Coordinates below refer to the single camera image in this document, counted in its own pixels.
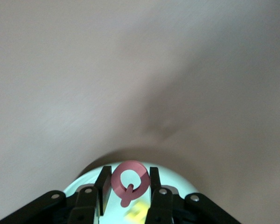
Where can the yellow foam uppercase H letter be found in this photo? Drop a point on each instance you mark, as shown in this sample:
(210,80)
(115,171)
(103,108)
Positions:
(140,211)

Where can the brown table cover sheet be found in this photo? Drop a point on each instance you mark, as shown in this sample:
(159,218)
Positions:
(60,70)

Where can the pink foam uppercase Q letter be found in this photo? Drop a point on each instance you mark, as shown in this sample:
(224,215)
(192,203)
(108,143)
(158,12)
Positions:
(117,182)

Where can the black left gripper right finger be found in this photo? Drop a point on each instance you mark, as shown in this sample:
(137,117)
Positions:
(155,182)

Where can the green plate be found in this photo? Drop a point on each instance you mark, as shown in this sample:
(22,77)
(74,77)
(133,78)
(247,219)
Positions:
(170,180)

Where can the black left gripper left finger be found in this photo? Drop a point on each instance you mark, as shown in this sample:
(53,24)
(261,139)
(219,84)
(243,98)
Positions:
(105,186)

